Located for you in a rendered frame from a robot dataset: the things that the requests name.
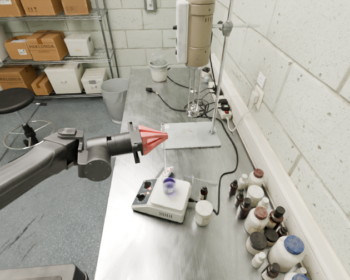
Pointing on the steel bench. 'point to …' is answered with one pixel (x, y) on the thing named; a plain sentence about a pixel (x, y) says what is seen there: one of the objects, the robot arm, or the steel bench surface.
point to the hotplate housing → (170, 214)
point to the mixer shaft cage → (193, 109)
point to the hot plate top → (179, 203)
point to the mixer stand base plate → (190, 135)
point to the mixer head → (194, 32)
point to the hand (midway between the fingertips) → (164, 136)
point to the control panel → (145, 192)
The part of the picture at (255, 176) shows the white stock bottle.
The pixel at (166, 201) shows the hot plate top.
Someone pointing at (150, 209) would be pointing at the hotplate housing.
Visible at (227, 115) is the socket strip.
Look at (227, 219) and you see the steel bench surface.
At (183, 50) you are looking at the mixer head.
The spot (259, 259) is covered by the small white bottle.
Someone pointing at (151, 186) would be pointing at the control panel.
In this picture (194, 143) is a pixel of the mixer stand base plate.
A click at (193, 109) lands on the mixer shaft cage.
